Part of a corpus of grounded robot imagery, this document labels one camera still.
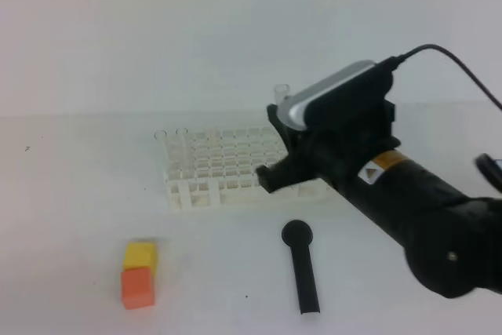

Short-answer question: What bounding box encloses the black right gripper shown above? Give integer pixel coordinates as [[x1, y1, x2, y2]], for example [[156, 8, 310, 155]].
[[255, 64, 402, 198]]

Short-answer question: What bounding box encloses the clear glass test tube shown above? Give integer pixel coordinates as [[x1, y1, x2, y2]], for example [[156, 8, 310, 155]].
[[274, 84, 290, 106]]

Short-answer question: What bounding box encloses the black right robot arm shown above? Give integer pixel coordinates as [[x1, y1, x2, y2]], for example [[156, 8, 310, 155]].
[[256, 60, 501, 298]]

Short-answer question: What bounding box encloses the white test tube rack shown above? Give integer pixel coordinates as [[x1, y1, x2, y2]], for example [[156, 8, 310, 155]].
[[164, 126, 330, 213]]

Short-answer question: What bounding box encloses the clear test tube far left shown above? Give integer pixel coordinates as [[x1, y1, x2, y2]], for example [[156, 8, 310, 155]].
[[154, 129, 169, 177]]

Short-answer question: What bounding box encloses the black plastic scoop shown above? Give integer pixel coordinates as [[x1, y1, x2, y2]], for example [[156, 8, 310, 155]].
[[282, 220, 321, 314]]

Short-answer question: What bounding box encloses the yellow foam cube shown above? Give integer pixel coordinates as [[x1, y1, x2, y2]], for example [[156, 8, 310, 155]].
[[122, 242, 158, 276]]

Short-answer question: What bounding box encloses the orange foam cube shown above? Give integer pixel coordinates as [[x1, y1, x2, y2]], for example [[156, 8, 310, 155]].
[[121, 267, 155, 310]]

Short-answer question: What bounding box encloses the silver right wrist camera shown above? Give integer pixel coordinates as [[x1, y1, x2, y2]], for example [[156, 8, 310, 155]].
[[276, 60, 377, 132]]

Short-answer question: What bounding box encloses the black camera cable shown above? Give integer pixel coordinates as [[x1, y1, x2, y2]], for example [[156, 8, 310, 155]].
[[376, 43, 502, 112]]

